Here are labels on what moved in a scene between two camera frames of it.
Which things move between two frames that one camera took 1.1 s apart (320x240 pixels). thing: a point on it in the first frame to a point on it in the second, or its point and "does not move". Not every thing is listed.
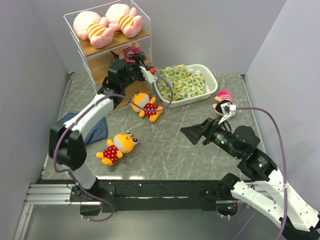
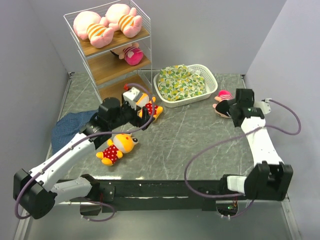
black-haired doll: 224,96 does not move
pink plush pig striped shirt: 90,25 does not move
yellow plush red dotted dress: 121,143 does not move
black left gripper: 139,58 to 143,122
